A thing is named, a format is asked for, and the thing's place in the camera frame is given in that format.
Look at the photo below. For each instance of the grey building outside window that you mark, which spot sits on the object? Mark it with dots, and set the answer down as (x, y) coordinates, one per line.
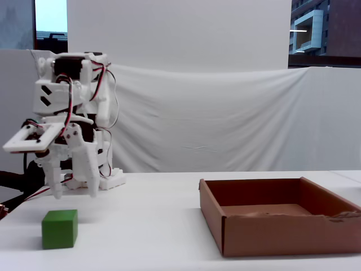
(307, 28)

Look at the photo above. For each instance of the green cube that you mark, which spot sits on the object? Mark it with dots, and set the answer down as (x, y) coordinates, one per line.
(59, 230)

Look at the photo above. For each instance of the white cloth backdrop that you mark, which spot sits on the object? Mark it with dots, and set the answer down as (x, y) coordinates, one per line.
(225, 118)

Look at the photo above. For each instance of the brown cardboard box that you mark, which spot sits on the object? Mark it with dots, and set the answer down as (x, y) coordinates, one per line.
(276, 237)

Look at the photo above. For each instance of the dark railing outside window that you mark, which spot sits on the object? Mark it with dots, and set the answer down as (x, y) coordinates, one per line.
(52, 45)

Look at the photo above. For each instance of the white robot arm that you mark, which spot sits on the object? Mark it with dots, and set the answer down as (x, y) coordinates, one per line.
(103, 107)

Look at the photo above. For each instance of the white board panel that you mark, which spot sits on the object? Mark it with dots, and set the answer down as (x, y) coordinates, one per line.
(180, 34)

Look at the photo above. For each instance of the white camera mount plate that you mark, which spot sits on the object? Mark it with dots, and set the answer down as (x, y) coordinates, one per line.
(17, 144)

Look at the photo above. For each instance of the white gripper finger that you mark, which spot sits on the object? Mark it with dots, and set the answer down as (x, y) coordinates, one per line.
(53, 178)
(87, 166)

